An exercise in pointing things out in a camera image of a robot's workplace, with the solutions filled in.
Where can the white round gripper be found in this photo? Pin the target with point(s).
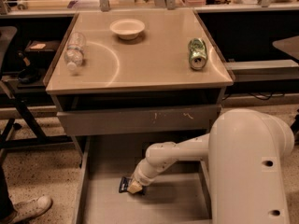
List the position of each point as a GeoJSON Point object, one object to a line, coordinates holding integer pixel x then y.
{"type": "Point", "coordinates": [141, 177]}

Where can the dark blue rxbar wrapper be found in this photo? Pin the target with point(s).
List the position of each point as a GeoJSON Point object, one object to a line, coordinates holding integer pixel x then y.
{"type": "Point", "coordinates": [124, 185]}

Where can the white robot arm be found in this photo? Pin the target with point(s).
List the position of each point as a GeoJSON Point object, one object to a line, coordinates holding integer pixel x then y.
{"type": "Point", "coordinates": [244, 150]}

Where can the open grey middle drawer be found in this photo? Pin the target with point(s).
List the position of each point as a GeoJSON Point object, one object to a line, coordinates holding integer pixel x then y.
{"type": "Point", "coordinates": [178, 196]}

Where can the grey top drawer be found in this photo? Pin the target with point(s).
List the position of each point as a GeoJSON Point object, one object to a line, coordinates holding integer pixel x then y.
{"type": "Point", "coordinates": [139, 120]}

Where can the grey drawer cabinet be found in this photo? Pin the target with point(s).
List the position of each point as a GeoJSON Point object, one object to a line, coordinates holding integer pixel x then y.
{"type": "Point", "coordinates": [149, 71]}

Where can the white sneaker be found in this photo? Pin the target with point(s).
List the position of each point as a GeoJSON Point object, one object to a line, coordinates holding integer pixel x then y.
{"type": "Point", "coordinates": [31, 209]}

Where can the crushed green soda can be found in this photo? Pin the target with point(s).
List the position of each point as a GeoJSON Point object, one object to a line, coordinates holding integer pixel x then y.
{"type": "Point", "coordinates": [197, 53]}

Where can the black round object on shelf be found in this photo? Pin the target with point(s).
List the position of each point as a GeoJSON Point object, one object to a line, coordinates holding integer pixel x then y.
{"type": "Point", "coordinates": [28, 75]}

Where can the clear plastic water bottle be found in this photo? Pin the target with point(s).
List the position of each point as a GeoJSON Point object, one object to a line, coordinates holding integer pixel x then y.
{"type": "Point", "coordinates": [74, 53]}

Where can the white paper bowl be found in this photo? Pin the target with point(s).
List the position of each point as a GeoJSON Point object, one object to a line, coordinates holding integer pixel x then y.
{"type": "Point", "coordinates": [127, 29]}

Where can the dark box on shelf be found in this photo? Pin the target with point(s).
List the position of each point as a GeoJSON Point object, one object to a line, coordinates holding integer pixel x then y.
{"type": "Point", "coordinates": [42, 46]}

